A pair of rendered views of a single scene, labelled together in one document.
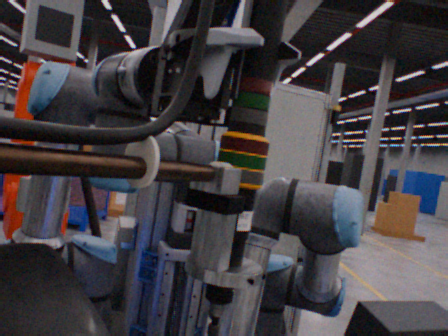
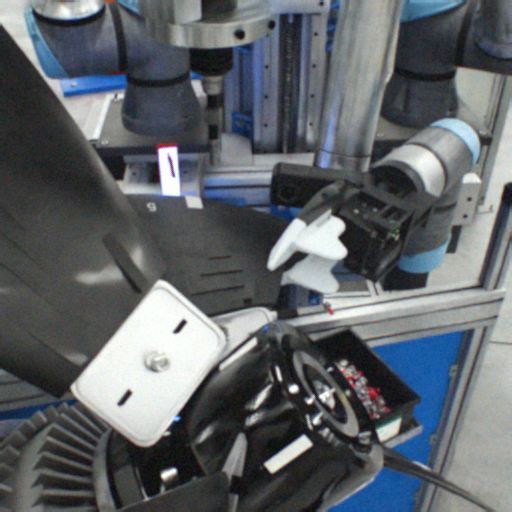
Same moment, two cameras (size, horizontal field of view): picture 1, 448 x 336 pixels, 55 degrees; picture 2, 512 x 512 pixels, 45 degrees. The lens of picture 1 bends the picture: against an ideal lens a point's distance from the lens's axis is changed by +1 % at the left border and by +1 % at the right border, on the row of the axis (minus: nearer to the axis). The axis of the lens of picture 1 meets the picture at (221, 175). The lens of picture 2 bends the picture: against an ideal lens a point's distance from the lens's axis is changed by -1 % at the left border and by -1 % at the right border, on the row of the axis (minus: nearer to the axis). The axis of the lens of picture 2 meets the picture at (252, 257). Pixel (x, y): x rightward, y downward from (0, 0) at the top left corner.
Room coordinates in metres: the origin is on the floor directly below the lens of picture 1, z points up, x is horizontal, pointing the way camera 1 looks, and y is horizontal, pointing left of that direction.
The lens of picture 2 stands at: (0.04, -0.11, 1.54)
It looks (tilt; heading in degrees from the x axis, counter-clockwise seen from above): 37 degrees down; 12
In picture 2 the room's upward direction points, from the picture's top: straight up
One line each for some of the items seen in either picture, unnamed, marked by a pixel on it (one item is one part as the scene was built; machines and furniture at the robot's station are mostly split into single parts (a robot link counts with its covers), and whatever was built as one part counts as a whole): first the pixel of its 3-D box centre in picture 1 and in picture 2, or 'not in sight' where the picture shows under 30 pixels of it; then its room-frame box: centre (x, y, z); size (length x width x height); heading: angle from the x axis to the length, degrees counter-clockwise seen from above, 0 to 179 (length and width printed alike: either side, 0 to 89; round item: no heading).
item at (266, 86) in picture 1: (253, 88); not in sight; (0.38, -0.02, 1.60); 0.03 x 0.03 x 0.01
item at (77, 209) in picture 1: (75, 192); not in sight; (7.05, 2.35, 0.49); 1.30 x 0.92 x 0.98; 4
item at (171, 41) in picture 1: (195, 47); not in sight; (0.42, 0.04, 1.64); 0.09 x 0.05 x 0.02; 27
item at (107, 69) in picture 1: (128, 83); not in sight; (0.61, 0.15, 1.62); 0.11 x 0.08 x 0.09; 36
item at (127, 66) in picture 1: (151, 77); not in sight; (0.54, 0.11, 1.62); 0.08 x 0.05 x 0.08; 126
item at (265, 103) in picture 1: (251, 102); not in sight; (0.38, -0.02, 1.59); 0.03 x 0.03 x 0.01
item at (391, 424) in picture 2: not in sight; (319, 404); (0.63, -0.08, 0.85); 0.22 x 0.17 x 0.07; 132
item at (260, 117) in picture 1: (249, 117); not in sight; (0.38, -0.02, 1.58); 0.03 x 0.03 x 0.01
